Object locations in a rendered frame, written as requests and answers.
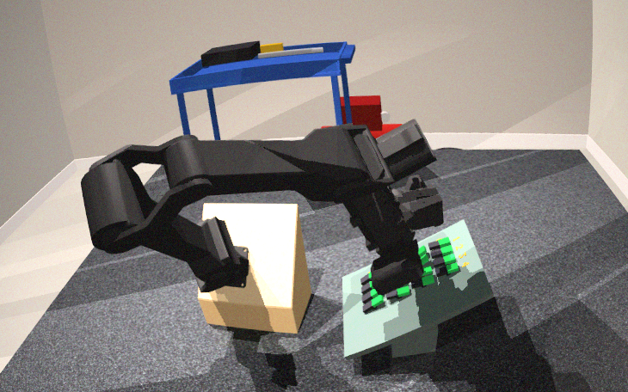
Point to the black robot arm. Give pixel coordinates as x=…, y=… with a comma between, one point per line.
x=343, y=163

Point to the pale green switch panel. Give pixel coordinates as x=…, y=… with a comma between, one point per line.
x=407, y=318

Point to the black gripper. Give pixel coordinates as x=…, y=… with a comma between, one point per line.
x=399, y=263

